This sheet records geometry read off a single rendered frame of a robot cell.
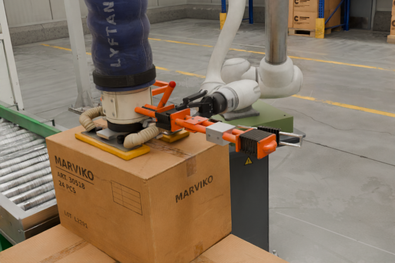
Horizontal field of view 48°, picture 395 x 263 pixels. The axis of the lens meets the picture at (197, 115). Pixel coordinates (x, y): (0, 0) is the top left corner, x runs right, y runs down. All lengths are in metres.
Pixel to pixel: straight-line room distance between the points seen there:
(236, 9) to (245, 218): 1.11
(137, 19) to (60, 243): 0.93
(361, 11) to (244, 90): 8.86
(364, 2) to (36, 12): 7.49
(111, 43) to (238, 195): 1.12
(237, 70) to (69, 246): 1.06
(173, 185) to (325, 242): 1.45
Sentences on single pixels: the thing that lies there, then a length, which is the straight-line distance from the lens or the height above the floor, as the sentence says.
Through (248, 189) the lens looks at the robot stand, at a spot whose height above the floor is 0.46.
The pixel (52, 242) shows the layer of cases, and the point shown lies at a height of 0.54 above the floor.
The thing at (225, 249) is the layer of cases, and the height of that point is 0.54.
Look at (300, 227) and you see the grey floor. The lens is 2.84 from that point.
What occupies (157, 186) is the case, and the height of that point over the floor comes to 0.90.
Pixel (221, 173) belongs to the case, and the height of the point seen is 0.82.
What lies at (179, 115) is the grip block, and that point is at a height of 1.09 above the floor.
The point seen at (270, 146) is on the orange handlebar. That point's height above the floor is 1.08.
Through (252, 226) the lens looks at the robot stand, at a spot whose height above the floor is 0.23.
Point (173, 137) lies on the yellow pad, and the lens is 1.60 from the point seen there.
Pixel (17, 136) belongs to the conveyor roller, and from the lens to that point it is 3.13.
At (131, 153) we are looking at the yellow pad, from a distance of 1.50.
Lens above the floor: 1.55
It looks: 19 degrees down
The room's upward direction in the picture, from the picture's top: 3 degrees counter-clockwise
